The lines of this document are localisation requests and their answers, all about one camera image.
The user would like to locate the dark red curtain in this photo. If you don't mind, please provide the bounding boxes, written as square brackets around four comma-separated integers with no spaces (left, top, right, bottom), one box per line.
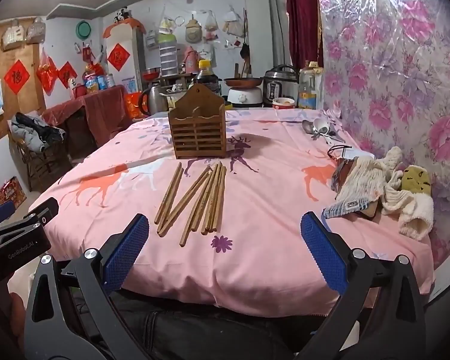
[285,0,325,70]

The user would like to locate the white refrigerator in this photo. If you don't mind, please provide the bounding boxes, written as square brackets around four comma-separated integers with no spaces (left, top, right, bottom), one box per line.
[105,22,145,94]

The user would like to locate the copper frying pan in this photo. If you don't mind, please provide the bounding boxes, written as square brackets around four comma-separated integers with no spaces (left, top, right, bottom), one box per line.
[224,76,264,88]

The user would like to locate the pink deer print tablecloth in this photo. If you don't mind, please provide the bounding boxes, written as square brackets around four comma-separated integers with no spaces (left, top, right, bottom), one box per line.
[28,107,436,317]

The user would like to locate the yellow cooking oil bottle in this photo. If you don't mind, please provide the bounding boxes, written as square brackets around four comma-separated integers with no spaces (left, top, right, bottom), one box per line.
[83,64,100,94]

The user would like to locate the brown flat case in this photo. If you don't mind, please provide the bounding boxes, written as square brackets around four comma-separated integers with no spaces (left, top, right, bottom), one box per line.
[332,157,358,193]

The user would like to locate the steel electric kettle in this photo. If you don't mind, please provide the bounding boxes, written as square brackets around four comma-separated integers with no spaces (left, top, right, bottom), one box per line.
[139,84,169,117]

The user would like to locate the person's black pants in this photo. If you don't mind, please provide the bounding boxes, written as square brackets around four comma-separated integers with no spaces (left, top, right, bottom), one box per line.
[109,292,346,360]

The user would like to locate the orange red carton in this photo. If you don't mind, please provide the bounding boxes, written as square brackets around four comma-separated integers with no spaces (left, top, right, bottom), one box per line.
[125,92,143,121]

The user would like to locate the beige hanging pouch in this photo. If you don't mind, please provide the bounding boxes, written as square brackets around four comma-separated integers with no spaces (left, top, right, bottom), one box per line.
[185,14,203,44]

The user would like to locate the pile of dark clothes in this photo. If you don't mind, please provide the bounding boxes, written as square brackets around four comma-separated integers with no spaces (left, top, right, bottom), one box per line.
[9,112,66,152]

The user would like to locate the white electric stove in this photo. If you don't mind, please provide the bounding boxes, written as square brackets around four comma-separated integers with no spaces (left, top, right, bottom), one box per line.
[227,87,264,107]

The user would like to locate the white hanging handbag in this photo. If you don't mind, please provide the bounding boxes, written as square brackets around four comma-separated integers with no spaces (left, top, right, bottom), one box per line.
[2,17,25,51]

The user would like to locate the red diamond poster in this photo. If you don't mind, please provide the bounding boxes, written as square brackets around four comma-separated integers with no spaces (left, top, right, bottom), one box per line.
[108,43,131,71]
[58,62,77,89]
[4,59,31,96]

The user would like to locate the hanging white bag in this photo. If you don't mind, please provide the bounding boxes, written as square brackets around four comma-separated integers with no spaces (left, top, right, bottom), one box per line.
[223,5,244,36]

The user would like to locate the red gift box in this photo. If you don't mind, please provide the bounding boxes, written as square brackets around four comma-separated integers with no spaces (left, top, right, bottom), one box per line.
[0,176,27,209]

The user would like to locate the stacked grey lunch carrier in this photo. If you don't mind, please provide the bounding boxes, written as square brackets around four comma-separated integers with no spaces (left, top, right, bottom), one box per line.
[158,32,178,77]

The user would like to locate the cream cooking pot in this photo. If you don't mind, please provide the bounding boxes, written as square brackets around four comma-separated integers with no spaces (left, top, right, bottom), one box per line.
[165,90,190,111]

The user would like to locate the cream knitted cloth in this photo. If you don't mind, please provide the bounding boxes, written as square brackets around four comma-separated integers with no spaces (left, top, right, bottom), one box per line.
[375,146,434,241]

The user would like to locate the green round plate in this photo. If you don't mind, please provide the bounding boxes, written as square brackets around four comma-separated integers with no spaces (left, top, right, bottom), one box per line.
[76,20,94,40]

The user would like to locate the silver black pressure cooker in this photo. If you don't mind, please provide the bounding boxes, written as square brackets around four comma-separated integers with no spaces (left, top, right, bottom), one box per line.
[264,64,299,107]

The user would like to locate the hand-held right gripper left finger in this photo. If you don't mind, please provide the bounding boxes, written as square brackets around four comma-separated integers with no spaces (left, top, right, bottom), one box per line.
[24,213,151,360]

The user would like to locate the red cloth covered table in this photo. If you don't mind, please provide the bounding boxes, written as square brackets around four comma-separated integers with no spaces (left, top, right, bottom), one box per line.
[41,84,130,151]

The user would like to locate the yellow patterned cloth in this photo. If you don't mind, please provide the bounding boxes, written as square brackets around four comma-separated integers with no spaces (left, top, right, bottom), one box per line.
[401,165,432,196]

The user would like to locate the floral plastic wall sheet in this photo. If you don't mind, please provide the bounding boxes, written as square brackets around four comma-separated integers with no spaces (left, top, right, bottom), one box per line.
[315,0,450,271]

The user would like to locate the grey striped cloth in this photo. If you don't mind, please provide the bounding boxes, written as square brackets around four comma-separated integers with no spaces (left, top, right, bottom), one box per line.
[322,157,384,219]

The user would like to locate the wooden chair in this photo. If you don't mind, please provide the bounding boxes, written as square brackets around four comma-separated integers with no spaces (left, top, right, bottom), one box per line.
[7,127,72,192]

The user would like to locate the hanging clear plastic bag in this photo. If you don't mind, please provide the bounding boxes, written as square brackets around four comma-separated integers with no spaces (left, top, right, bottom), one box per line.
[159,5,177,34]
[204,9,219,40]

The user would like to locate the grey hanging handbag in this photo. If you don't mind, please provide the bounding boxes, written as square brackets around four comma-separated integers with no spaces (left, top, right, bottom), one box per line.
[26,17,46,44]

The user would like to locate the wooden slatted utensil holder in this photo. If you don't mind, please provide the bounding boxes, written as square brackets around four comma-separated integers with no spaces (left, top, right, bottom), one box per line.
[168,83,227,159]

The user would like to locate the red hanging decoration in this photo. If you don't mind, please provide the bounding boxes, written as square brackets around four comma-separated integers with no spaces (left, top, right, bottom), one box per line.
[37,49,59,96]

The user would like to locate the pink thermos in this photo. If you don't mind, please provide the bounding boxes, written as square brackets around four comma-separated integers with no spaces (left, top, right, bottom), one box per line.
[184,45,199,76]

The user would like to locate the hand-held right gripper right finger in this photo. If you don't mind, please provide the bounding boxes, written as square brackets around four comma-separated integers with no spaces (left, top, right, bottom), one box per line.
[300,211,426,360]

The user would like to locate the orange cloth cover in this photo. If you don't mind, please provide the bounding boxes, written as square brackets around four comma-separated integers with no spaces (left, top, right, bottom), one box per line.
[102,18,147,39]

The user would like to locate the dark soy sauce bottle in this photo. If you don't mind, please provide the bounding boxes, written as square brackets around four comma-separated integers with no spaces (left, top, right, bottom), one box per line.
[194,60,220,94]

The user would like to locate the pile of wooden chopsticks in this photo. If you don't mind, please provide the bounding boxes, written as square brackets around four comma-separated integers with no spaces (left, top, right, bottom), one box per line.
[154,161,227,248]

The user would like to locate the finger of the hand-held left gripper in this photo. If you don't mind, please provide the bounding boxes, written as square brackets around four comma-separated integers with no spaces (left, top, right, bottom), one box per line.
[0,199,16,230]
[22,197,59,227]

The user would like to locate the clear yellow label oil bottle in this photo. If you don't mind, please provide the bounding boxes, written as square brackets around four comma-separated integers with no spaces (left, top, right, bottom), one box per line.
[298,62,325,110]

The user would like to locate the white face mask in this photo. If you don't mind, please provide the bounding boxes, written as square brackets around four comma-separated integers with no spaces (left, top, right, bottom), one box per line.
[327,144,374,160]

